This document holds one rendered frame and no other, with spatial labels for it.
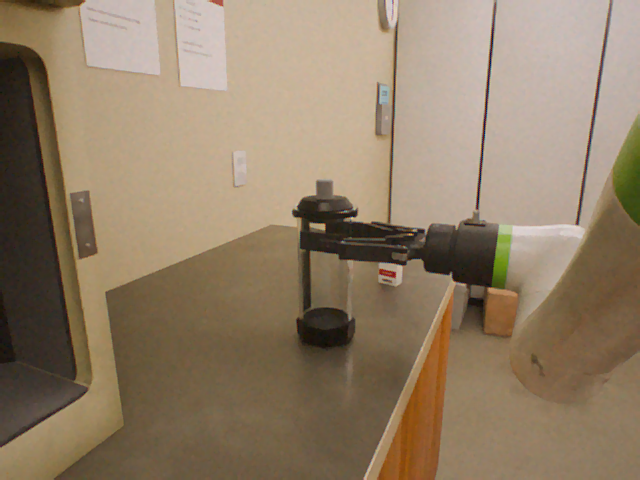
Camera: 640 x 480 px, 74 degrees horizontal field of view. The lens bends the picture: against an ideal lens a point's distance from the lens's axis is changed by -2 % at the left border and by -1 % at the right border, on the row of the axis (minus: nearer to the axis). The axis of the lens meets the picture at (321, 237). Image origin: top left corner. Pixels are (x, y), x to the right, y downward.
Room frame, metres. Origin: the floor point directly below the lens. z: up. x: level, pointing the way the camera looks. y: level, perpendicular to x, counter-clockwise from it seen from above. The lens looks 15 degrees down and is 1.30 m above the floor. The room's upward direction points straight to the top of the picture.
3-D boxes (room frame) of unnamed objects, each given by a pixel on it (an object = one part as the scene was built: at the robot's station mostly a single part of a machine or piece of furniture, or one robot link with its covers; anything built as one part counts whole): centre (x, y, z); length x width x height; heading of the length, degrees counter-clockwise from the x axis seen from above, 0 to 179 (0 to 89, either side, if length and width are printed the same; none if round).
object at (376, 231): (0.68, -0.11, 1.12); 0.11 x 0.01 x 0.04; 38
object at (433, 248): (0.63, -0.15, 1.12); 0.09 x 0.08 x 0.07; 66
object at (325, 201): (0.69, -0.01, 1.18); 0.09 x 0.09 x 0.07
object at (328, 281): (0.69, -0.01, 1.06); 0.11 x 0.11 x 0.21
